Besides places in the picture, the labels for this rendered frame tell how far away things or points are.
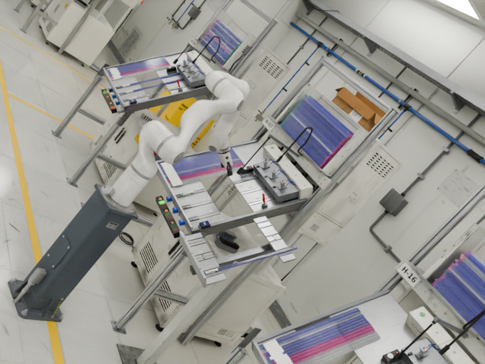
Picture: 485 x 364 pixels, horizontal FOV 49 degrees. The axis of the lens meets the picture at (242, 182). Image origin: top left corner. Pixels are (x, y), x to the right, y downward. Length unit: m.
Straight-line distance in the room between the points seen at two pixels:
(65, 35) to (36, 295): 4.87
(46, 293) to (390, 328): 1.62
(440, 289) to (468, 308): 0.14
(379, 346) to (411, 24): 3.61
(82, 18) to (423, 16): 4.04
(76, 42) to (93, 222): 4.91
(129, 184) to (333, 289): 2.52
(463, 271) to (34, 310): 2.00
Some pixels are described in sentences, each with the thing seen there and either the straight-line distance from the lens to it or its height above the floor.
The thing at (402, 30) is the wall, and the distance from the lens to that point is 5.43.
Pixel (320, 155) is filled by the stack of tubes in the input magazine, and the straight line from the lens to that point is 3.08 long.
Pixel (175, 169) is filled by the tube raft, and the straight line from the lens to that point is 3.29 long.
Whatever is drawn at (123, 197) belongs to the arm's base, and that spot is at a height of 0.75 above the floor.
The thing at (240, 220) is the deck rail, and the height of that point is 0.90.
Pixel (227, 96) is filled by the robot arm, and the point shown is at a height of 1.41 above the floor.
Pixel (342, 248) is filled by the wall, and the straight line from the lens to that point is 4.63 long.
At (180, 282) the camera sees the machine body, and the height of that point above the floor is 0.31.
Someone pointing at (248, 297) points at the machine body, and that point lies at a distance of 3.45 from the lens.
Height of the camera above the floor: 1.67
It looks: 12 degrees down
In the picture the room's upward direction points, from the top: 41 degrees clockwise
